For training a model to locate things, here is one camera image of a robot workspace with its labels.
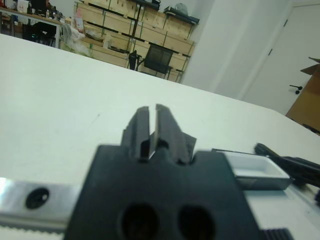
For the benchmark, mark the black office chair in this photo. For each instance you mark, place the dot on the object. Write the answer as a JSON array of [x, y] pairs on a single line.
[[158, 56]]

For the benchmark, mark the black flat tray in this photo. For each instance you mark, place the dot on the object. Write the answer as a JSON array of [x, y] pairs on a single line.
[[190, 18]]

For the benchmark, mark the yellow-green plastic bag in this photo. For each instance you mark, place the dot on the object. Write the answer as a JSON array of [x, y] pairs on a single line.
[[77, 50]]

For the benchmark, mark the black box with white insert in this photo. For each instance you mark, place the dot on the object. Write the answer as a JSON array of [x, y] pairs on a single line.
[[250, 162]]

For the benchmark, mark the person in dark clothes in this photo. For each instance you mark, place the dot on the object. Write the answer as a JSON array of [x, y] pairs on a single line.
[[47, 30]]

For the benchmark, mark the grey plastic bag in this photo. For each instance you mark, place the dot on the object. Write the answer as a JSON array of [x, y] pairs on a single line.
[[182, 8]]

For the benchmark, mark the desk with white legs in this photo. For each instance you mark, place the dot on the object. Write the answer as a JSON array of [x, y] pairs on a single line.
[[25, 13]]

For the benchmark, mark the white cardboard box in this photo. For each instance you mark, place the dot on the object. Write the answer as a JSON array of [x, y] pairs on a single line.
[[22, 6]]

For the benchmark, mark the black computer monitor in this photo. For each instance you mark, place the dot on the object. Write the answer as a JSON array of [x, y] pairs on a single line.
[[37, 3]]

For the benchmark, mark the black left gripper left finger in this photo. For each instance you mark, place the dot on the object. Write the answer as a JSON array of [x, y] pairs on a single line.
[[138, 130]]

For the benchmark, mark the stack of wooden crates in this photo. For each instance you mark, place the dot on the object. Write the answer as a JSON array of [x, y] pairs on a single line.
[[117, 20]]

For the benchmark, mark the white plastic bag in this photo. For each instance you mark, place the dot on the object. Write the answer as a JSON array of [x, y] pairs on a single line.
[[73, 35]]

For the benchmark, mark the brown cardboard box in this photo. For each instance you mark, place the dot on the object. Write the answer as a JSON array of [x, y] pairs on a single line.
[[310, 100]]

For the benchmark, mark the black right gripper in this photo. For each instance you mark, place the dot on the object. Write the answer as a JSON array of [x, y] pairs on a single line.
[[307, 202]]

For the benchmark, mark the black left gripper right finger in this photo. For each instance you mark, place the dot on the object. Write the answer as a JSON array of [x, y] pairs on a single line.
[[170, 135]]

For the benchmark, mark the black computer tower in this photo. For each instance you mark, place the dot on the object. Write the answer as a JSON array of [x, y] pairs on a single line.
[[30, 32]]

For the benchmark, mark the pink printed box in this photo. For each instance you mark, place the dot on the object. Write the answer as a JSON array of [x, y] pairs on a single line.
[[78, 21]]

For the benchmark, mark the white door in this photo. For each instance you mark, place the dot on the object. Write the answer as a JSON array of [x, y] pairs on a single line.
[[275, 70]]

